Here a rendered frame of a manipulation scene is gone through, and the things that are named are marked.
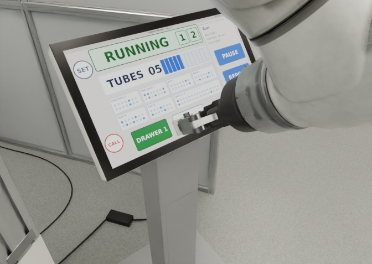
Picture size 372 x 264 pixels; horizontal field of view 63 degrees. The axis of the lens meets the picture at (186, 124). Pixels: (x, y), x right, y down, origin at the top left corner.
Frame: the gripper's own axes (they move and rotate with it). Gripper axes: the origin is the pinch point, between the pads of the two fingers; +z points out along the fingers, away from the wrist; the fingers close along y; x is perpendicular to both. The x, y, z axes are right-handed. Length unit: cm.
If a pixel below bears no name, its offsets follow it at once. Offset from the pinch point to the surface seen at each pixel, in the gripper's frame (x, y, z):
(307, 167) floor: 62, -126, 97
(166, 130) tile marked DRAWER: 0.0, -3.7, 16.9
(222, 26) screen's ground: -20.3, -31.3, 16.7
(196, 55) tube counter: -14.7, -19.8, 16.7
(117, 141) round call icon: -1.8, 8.0, 16.9
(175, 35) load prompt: -21.2, -16.0, 16.7
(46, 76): -51, -1, 134
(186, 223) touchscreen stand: 37, -16, 58
